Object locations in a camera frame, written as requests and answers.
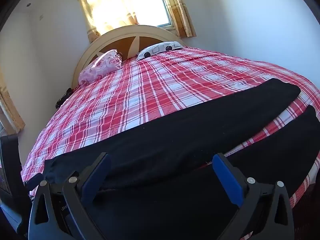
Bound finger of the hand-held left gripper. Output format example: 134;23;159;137
24;173;45;189

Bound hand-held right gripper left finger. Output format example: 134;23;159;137
28;152;112;240

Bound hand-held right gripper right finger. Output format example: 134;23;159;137
212;152;295;240

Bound black pants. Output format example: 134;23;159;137
25;78;320;240

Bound yellow patterned curtain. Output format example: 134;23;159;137
75;0;139;43
0;72;26;135
160;0;197;38

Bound dark item beside bed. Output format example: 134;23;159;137
55;87;73;109

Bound bed with red plaid sheet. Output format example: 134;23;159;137
21;46;320;240

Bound pink floral pillow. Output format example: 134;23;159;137
78;49;122;85

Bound white patterned pillow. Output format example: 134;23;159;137
136;41;185;61

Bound cream wooden headboard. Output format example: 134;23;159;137
72;25;185;89

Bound window behind headboard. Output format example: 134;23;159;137
127;0;174;29

